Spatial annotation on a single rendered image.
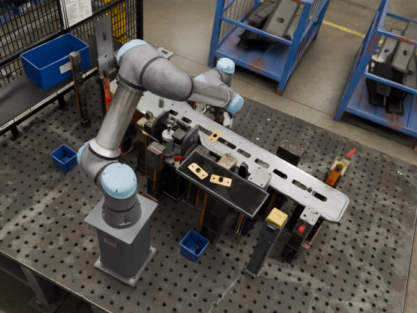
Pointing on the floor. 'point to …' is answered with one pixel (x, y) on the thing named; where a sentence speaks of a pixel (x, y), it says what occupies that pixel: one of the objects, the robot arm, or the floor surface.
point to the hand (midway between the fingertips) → (218, 120)
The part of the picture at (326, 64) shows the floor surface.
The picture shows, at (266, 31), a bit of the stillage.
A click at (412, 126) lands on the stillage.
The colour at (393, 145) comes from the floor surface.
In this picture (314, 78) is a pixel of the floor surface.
